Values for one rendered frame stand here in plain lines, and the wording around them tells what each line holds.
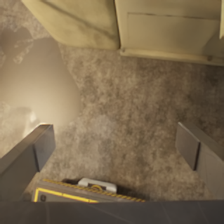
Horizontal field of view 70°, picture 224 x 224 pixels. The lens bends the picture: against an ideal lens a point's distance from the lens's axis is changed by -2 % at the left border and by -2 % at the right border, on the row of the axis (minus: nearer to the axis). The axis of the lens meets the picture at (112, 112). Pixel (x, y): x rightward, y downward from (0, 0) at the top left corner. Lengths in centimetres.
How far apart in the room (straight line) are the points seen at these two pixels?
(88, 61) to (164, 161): 98
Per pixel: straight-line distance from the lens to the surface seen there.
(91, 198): 104
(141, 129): 126
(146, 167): 129
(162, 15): 102
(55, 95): 144
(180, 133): 16
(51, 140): 17
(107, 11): 105
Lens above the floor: 126
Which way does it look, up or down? 80 degrees down
